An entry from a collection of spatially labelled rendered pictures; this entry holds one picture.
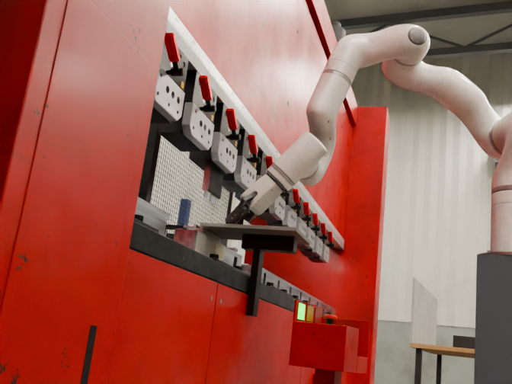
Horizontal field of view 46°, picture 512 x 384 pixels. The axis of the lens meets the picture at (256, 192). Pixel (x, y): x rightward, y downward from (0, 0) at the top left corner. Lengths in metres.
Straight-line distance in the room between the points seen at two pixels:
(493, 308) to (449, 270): 7.59
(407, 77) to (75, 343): 1.38
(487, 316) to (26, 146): 1.31
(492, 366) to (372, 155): 2.45
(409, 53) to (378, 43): 0.09
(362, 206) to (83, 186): 3.23
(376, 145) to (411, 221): 5.57
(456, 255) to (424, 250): 0.47
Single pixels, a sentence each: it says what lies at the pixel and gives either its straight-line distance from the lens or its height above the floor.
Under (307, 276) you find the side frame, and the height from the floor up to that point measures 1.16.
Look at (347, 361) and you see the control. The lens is 1.70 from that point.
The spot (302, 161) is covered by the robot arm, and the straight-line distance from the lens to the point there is 1.63.
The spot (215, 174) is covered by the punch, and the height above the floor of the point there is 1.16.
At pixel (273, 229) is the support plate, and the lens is 1.54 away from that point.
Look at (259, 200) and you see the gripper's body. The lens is 1.61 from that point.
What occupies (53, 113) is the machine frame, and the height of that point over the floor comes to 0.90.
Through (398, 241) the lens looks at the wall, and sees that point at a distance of 9.42.
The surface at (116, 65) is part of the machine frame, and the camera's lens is 0.77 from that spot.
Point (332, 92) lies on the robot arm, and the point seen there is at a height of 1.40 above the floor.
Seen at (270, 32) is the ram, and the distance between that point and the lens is 2.15.
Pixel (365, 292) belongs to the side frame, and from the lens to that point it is 3.74.
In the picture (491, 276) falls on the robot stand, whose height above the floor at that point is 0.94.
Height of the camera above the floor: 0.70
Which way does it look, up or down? 14 degrees up
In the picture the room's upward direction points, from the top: 7 degrees clockwise
